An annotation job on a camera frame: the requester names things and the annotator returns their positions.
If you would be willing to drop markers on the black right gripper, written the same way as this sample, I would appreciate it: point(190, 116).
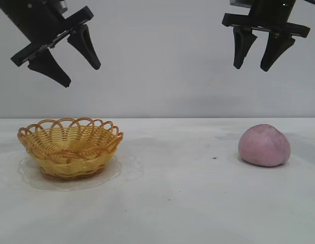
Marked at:
point(270, 15)

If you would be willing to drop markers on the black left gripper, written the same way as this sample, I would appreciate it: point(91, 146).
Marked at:
point(38, 23)

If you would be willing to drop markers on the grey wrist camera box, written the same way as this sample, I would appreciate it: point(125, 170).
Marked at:
point(240, 2)

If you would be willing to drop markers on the yellow woven plastic basket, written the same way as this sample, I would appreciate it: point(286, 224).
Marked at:
point(68, 162)

